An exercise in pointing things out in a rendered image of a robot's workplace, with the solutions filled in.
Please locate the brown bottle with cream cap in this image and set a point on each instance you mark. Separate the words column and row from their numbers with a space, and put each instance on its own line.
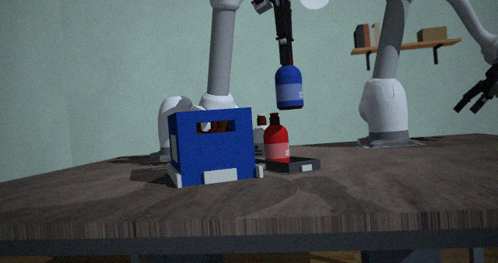
column 222, row 126

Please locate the brown bottle with white cap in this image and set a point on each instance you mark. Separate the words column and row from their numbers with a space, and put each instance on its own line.
column 199, row 128
column 213, row 127

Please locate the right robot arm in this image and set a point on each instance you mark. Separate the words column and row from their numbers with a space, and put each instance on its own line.
column 220, row 57

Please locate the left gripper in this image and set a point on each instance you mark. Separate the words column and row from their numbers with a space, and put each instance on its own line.
column 489, row 86

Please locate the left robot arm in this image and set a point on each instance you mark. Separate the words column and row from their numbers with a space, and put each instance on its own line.
column 383, row 103

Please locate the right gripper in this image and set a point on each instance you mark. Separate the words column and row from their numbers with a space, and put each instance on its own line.
column 282, row 21

